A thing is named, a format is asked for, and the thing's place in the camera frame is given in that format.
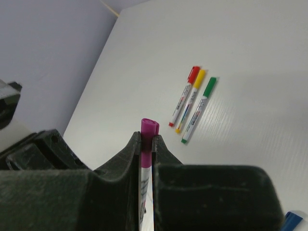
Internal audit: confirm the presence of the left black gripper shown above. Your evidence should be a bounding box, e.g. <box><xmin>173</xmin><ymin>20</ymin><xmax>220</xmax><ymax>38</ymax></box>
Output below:
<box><xmin>0</xmin><ymin>81</ymin><xmax>87</xmax><ymax>170</ymax></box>

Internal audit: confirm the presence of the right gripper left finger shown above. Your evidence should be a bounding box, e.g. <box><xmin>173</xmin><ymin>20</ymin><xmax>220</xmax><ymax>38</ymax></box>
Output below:
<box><xmin>0</xmin><ymin>132</ymin><xmax>141</xmax><ymax>231</ymax></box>

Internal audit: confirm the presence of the yellow marker pen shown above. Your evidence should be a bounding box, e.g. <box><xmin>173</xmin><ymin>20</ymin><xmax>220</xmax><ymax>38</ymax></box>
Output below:
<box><xmin>175</xmin><ymin>69</ymin><xmax>207</xmax><ymax>134</ymax></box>

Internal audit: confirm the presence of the red marker pen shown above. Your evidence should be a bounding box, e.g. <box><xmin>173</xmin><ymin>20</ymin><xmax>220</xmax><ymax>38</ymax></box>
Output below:
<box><xmin>168</xmin><ymin>66</ymin><xmax>200</xmax><ymax>127</ymax></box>

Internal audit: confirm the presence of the green marker pen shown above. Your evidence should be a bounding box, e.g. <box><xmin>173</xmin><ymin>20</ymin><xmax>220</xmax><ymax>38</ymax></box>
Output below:
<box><xmin>181</xmin><ymin>77</ymin><xmax>218</xmax><ymax>144</ymax></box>

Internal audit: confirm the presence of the purple marker pen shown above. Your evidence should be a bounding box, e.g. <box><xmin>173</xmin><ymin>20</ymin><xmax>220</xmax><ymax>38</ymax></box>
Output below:
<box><xmin>140</xmin><ymin>167</ymin><xmax>152</xmax><ymax>230</ymax></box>

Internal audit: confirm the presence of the purple pen cap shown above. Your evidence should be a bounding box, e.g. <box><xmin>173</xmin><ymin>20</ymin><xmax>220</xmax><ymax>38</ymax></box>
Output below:
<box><xmin>141</xmin><ymin>118</ymin><xmax>159</xmax><ymax>168</ymax></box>

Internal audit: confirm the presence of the blue pen cap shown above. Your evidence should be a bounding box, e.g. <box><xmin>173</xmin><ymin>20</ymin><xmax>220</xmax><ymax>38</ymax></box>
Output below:
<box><xmin>280</xmin><ymin>211</ymin><xmax>303</xmax><ymax>231</ymax></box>

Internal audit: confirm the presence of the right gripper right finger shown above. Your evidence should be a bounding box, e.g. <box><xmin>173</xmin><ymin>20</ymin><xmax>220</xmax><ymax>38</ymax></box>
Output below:
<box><xmin>152</xmin><ymin>135</ymin><xmax>284</xmax><ymax>231</ymax></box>

